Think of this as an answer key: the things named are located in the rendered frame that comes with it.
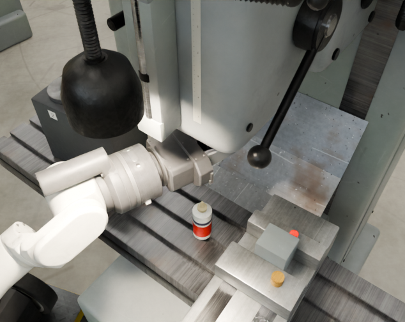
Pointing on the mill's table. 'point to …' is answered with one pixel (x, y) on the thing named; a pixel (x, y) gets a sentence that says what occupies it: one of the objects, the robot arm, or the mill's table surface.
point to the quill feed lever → (310, 38)
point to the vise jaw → (259, 280)
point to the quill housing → (229, 66)
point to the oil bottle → (202, 220)
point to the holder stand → (56, 141)
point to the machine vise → (269, 214)
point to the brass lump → (277, 278)
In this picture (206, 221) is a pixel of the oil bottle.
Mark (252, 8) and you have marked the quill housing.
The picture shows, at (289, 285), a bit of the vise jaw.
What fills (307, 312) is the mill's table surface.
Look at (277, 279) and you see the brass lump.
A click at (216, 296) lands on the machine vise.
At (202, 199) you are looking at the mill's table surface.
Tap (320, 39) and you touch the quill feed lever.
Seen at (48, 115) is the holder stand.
